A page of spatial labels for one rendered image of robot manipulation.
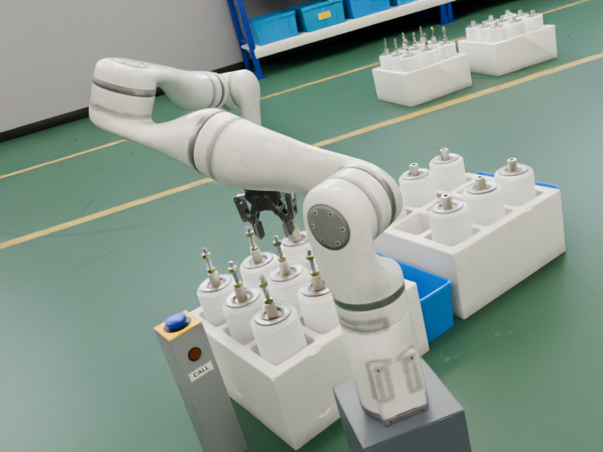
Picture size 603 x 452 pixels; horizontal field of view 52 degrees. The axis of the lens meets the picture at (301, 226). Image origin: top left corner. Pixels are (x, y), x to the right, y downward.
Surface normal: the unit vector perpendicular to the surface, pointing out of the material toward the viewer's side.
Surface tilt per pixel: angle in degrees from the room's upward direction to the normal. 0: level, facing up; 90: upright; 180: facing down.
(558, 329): 0
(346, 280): 90
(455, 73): 90
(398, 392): 90
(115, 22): 90
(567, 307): 0
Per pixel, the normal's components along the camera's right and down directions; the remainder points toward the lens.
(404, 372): 0.25, 0.33
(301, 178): -0.21, 0.53
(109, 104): -0.11, 0.32
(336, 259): -0.58, 0.50
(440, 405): -0.24, -0.89
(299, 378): 0.59, 0.18
